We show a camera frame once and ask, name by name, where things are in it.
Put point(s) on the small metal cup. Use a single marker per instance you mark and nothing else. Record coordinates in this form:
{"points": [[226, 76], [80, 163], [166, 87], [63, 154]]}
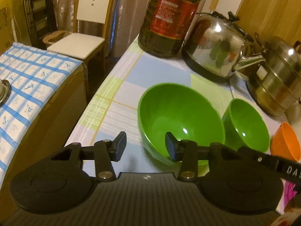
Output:
{"points": [[5, 91]]}

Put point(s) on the orange plastic bowl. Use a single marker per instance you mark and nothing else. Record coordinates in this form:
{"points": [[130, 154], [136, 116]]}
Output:
{"points": [[285, 143]]}

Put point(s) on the stainless steel kettle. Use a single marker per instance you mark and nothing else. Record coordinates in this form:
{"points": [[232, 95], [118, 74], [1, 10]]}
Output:
{"points": [[217, 47]]}

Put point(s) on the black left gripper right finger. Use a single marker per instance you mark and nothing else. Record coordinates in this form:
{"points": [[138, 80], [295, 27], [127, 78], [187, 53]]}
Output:
{"points": [[188, 153]]}

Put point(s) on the dark metal rack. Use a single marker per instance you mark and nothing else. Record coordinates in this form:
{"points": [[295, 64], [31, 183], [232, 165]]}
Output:
{"points": [[40, 19]]}

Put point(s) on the large cooking oil bottle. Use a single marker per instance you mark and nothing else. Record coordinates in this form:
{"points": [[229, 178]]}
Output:
{"points": [[165, 26]]}

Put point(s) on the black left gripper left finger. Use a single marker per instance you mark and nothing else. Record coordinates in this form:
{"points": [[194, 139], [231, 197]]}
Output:
{"points": [[103, 153]]}

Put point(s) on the checkered pastel tablecloth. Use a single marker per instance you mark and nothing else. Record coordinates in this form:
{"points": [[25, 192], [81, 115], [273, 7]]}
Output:
{"points": [[113, 108]]}

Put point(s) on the white wooden chair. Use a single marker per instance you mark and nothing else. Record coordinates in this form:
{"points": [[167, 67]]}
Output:
{"points": [[88, 36]]}

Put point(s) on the pink transparent patterned plate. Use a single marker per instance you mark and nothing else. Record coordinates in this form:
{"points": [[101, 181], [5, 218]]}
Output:
{"points": [[289, 192]]}

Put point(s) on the blue white checkered cloth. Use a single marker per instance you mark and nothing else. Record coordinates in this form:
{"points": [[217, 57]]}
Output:
{"points": [[34, 75]]}

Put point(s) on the green plastic bowl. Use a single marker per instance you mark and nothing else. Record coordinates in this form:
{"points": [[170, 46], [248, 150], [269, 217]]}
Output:
{"points": [[244, 126], [175, 108]]}

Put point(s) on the stainless steel steamer pot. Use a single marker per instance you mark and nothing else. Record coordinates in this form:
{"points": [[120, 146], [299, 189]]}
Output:
{"points": [[275, 84]]}

